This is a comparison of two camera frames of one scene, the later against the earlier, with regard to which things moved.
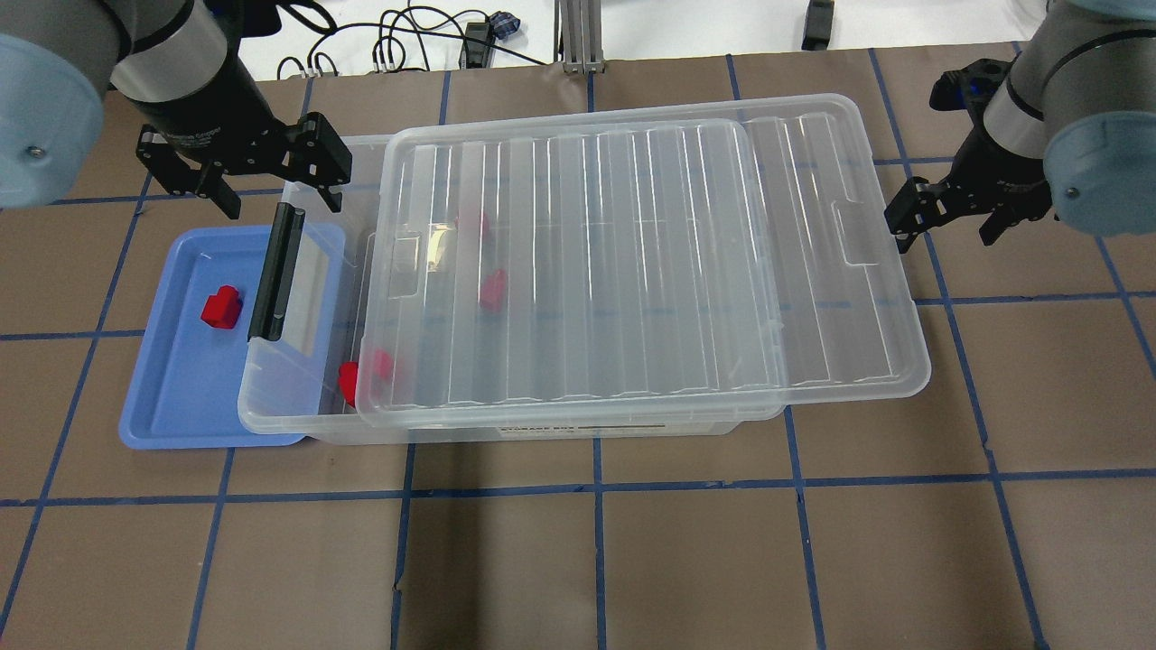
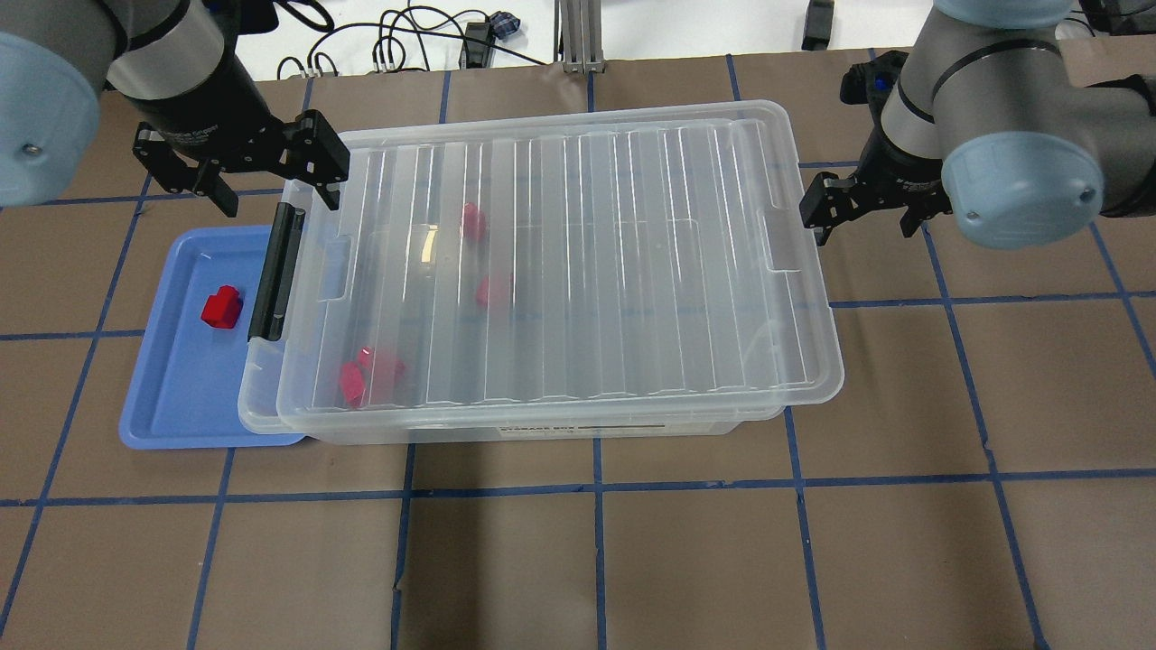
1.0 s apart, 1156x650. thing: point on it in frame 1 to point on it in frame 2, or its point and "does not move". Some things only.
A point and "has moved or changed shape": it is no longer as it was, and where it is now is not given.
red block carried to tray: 221,310 does not move
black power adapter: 478,39 does not move
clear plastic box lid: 634,268 has moved or changed shape
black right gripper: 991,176 to 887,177
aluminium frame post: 581,36 does not move
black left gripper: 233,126 does not move
